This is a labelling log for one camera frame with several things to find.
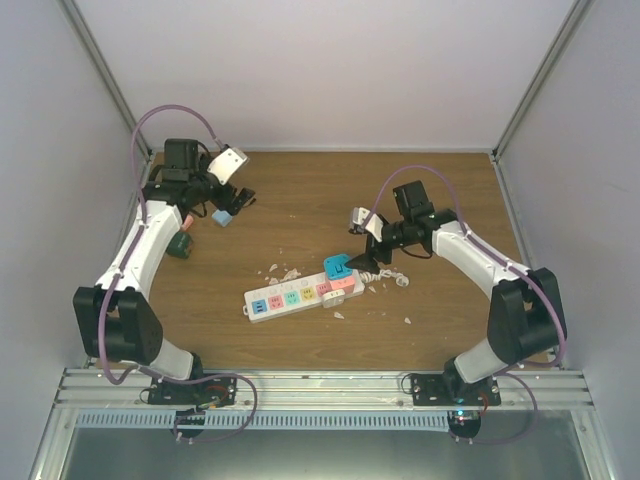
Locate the cyan square adapter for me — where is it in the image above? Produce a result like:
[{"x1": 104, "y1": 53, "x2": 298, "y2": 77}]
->
[{"x1": 323, "y1": 253, "x2": 352, "y2": 281}]

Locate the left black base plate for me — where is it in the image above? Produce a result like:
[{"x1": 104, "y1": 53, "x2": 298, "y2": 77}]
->
[{"x1": 139, "y1": 377, "x2": 237, "y2": 409}]

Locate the light blue usb charger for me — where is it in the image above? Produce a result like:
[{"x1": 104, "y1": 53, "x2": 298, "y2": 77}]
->
[{"x1": 211, "y1": 210, "x2": 234, "y2": 227}]

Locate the white grey plug on strip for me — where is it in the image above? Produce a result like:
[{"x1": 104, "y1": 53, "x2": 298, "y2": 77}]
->
[{"x1": 321, "y1": 289, "x2": 346, "y2": 308}]

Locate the dark green square adapter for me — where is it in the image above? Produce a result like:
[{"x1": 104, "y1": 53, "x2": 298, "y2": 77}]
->
[{"x1": 166, "y1": 231, "x2": 193, "y2": 260}]

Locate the small pink plug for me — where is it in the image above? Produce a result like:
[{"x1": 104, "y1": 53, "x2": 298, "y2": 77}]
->
[{"x1": 181, "y1": 215, "x2": 194, "y2": 231}]

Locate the white power strip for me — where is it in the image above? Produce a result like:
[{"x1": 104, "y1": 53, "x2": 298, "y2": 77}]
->
[{"x1": 242, "y1": 270, "x2": 365, "y2": 323}]

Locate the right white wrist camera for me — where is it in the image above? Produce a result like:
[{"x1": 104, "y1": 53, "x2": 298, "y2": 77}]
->
[{"x1": 348, "y1": 207, "x2": 388, "y2": 242}]

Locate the grey slotted cable duct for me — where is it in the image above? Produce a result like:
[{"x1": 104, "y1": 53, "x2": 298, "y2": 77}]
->
[{"x1": 76, "y1": 409, "x2": 449, "y2": 432}]

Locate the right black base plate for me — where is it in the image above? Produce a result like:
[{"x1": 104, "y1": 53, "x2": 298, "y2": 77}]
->
[{"x1": 400, "y1": 373, "x2": 502, "y2": 408}]

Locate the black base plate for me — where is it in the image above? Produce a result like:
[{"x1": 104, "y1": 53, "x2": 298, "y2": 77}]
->
[
  {"x1": 139, "y1": 377, "x2": 237, "y2": 409},
  {"x1": 400, "y1": 373, "x2": 502, "y2": 408}
]

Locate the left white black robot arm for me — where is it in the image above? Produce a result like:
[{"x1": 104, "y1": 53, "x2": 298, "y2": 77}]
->
[{"x1": 73, "y1": 139, "x2": 255, "y2": 404}]

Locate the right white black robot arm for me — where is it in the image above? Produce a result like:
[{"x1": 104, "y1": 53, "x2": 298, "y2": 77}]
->
[{"x1": 347, "y1": 181, "x2": 567, "y2": 405}]

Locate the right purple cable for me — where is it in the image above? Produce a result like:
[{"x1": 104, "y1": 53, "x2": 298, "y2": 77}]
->
[{"x1": 362, "y1": 163, "x2": 569, "y2": 445}]

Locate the large pink adapter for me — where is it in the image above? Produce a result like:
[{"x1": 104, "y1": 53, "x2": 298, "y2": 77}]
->
[{"x1": 329, "y1": 275, "x2": 356, "y2": 295}]

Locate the aluminium front rail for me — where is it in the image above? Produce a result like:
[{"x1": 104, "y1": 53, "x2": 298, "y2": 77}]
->
[{"x1": 54, "y1": 369, "x2": 595, "y2": 411}]

